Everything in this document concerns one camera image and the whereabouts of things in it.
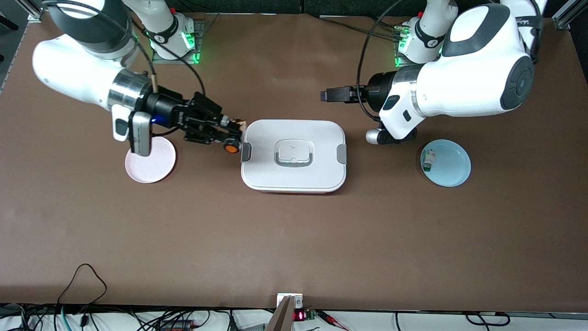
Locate orange and black push-button switch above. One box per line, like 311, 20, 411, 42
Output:
223, 119, 249, 154

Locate black base cable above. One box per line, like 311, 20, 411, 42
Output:
318, 15, 409, 42

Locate pink round plate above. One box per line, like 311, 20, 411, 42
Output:
125, 136, 176, 184

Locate looped black cable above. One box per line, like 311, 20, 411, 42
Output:
57, 263, 108, 306

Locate light blue round plate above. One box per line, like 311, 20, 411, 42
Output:
420, 139, 471, 188

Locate tangled black cable bundle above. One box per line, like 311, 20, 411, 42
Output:
0, 303, 276, 331

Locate white mounting bracket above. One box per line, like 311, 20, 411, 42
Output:
277, 293, 304, 308

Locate black floor cable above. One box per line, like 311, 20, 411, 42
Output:
464, 312, 511, 328

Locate white lidded plastic box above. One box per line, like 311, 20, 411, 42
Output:
241, 120, 347, 194

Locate red and black clip leads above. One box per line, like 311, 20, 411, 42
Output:
316, 310, 351, 331

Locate aluminium frame profile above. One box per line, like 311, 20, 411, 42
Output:
22, 0, 45, 22
553, 0, 588, 31

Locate grey box lid handle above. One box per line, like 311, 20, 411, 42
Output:
274, 138, 315, 167

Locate grey metal bar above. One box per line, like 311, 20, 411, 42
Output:
264, 295, 297, 331

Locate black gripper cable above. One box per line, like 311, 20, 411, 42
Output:
132, 22, 206, 99
44, 0, 159, 95
357, 0, 407, 123

